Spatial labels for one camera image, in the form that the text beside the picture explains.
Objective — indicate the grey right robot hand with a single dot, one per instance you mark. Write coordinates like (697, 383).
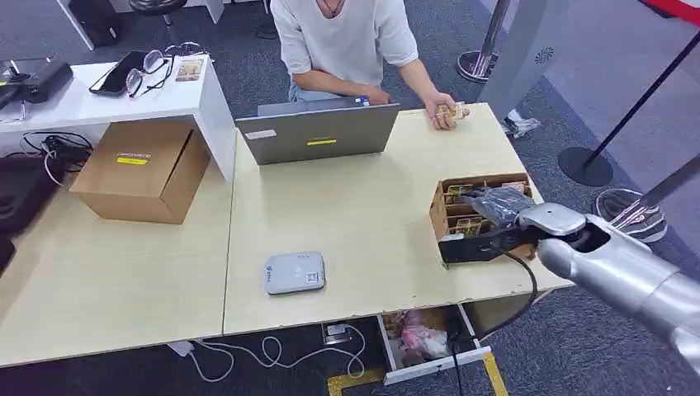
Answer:
(503, 206)

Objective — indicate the person's left hand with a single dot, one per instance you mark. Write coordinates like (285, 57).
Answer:
(443, 112)

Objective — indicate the person's right hand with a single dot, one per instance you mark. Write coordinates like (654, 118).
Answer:
(376, 96)

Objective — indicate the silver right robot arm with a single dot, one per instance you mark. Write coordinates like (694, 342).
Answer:
(629, 268)

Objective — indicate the person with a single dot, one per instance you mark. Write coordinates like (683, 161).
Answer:
(344, 43)

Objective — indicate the grey laptop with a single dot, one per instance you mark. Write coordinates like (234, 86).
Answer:
(322, 134)

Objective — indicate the wooden card box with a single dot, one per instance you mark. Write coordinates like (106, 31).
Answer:
(437, 213)

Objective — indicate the crumpled clear wrapper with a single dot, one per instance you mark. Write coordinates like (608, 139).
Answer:
(519, 124)

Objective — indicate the grey column panel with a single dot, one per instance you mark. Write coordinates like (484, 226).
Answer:
(525, 60)

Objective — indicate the pink plastic bag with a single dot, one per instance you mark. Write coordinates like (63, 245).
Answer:
(421, 339)

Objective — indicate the yellow floor tape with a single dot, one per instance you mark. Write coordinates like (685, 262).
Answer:
(495, 377)

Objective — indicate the white open bin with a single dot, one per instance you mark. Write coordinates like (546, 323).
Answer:
(432, 367)

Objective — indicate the grey card reader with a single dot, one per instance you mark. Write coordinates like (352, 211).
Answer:
(295, 273)

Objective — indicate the floor socket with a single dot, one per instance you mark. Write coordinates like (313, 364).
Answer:
(335, 333)

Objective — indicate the black stool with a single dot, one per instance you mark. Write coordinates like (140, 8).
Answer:
(156, 6)

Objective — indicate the black-framed glasses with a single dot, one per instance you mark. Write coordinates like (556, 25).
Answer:
(134, 82)

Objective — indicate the red barrier band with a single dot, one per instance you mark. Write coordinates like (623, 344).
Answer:
(678, 10)

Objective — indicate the brown cardboard box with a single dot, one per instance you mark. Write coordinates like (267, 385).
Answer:
(131, 175)

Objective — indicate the black smartphone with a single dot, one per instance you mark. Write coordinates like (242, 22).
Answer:
(116, 75)

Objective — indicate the black cabinet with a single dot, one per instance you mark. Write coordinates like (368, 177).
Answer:
(96, 19)

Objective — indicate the white desk riser shelf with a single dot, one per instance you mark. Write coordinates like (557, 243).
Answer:
(82, 106)

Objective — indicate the white power adapter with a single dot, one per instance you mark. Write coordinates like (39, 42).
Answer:
(180, 348)

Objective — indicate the black desktop device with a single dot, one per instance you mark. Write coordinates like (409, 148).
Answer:
(41, 79)

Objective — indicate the black bag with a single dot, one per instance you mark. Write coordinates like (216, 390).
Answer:
(24, 188)

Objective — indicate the chrome stanchion post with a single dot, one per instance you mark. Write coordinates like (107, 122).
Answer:
(651, 227)
(481, 60)

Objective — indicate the black stanchion post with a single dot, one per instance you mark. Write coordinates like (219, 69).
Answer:
(585, 166)

